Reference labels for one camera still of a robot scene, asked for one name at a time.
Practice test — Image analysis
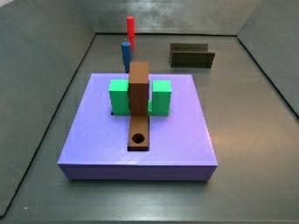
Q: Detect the blue cylindrical peg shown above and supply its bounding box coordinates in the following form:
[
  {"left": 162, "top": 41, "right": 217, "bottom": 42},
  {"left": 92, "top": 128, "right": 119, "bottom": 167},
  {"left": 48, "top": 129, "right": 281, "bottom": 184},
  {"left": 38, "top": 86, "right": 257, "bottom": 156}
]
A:
[{"left": 122, "top": 41, "right": 132, "bottom": 73}]

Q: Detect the purple board block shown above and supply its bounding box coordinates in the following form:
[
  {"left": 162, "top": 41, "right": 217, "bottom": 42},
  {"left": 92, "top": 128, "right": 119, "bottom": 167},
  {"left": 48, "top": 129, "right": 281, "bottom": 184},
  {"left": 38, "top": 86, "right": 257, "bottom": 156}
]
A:
[{"left": 59, "top": 73, "right": 219, "bottom": 180}]

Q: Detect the green U-shaped block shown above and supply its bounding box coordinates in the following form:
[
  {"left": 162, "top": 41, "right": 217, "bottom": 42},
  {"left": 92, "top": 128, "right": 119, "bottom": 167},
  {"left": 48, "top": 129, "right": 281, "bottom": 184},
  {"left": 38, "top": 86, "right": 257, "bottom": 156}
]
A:
[{"left": 108, "top": 80, "right": 173, "bottom": 116}]

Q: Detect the black peg holder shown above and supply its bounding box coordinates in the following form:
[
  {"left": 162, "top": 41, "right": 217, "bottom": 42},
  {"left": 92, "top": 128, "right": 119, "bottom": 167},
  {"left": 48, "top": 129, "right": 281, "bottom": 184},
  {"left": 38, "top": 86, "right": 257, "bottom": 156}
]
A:
[{"left": 170, "top": 43, "right": 215, "bottom": 68}]

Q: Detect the red cylindrical peg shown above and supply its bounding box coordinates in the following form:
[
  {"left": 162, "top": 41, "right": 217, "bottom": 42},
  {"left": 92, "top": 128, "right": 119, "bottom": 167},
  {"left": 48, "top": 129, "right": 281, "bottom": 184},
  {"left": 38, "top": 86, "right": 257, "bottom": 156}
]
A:
[{"left": 126, "top": 16, "right": 136, "bottom": 50}]

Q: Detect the brown L-shaped bracket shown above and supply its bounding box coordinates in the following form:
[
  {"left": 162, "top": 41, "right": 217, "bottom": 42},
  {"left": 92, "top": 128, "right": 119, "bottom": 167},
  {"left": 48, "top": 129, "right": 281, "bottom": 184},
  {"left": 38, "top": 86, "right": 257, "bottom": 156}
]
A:
[{"left": 127, "top": 62, "right": 150, "bottom": 151}]

